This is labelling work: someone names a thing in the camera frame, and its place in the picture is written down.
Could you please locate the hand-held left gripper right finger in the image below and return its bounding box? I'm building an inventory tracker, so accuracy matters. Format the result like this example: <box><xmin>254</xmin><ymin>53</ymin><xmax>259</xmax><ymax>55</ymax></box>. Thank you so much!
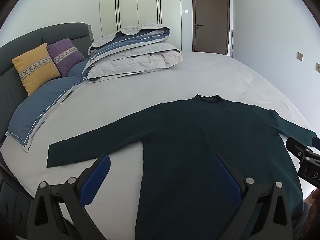
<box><xmin>212</xmin><ymin>153</ymin><xmax>294</xmax><ymax>240</ymax></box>

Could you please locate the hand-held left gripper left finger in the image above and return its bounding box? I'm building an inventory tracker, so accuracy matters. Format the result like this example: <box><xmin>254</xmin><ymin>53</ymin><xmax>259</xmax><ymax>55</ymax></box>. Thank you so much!
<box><xmin>27</xmin><ymin>154</ymin><xmax>112</xmax><ymax>240</ymax></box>

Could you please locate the dark green sweater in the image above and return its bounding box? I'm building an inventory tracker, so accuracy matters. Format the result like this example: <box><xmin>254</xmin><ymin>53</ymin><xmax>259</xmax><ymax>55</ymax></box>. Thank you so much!
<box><xmin>46</xmin><ymin>94</ymin><xmax>320</xmax><ymax>240</ymax></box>

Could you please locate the person's right hand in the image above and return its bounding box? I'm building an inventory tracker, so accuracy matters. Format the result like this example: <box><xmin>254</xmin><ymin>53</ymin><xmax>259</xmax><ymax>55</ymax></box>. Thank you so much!
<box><xmin>303</xmin><ymin>189</ymin><xmax>320</xmax><ymax>240</ymax></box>

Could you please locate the large blue pillow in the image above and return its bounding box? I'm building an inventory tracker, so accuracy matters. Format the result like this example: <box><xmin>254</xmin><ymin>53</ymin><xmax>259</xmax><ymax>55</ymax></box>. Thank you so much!
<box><xmin>5</xmin><ymin>76</ymin><xmax>87</xmax><ymax>153</ymax></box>

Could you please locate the bed with white sheet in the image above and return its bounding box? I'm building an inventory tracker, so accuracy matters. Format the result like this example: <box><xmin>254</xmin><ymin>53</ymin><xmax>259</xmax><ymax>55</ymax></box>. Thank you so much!
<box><xmin>0</xmin><ymin>51</ymin><xmax>316</xmax><ymax>240</ymax></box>

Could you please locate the small blue pillow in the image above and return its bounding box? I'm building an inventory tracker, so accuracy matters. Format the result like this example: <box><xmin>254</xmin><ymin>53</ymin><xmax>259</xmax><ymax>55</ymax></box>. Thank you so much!
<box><xmin>66</xmin><ymin>57</ymin><xmax>93</xmax><ymax>78</ymax></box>

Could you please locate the yellow cushion with patterned band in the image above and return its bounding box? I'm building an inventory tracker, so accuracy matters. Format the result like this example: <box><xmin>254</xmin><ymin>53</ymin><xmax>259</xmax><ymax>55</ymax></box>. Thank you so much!
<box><xmin>11</xmin><ymin>42</ymin><xmax>62</xmax><ymax>96</ymax></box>

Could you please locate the purple cushion with patterned band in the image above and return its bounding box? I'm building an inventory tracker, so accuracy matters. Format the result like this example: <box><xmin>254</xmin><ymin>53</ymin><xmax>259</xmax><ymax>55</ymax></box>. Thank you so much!
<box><xmin>47</xmin><ymin>38</ymin><xmax>87</xmax><ymax>78</ymax></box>

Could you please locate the grey pillow with dark edge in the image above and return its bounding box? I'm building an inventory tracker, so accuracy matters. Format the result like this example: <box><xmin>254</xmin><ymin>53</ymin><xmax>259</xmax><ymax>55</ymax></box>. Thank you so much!
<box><xmin>93</xmin><ymin>42</ymin><xmax>182</xmax><ymax>64</ymax></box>

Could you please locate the folded grey and blue duvet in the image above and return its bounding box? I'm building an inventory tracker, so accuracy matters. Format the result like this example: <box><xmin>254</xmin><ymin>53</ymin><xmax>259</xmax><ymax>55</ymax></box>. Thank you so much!
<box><xmin>87</xmin><ymin>24</ymin><xmax>172</xmax><ymax>58</ymax></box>

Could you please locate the brown door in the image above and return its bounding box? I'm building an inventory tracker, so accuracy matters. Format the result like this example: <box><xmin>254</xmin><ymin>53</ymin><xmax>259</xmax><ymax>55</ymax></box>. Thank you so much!
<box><xmin>191</xmin><ymin>0</ymin><xmax>231</xmax><ymax>56</ymax></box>

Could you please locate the dark grey upholstered headboard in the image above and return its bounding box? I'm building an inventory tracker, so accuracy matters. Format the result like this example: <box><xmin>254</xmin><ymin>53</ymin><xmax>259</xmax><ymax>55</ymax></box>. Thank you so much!
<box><xmin>0</xmin><ymin>22</ymin><xmax>94</xmax><ymax>110</ymax></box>

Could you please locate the cream wardrobe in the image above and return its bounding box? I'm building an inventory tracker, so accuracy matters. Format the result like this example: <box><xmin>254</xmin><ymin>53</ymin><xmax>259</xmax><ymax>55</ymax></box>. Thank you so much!
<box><xmin>99</xmin><ymin>0</ymin><xmax>182</xmax><ymax>52</ymax></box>

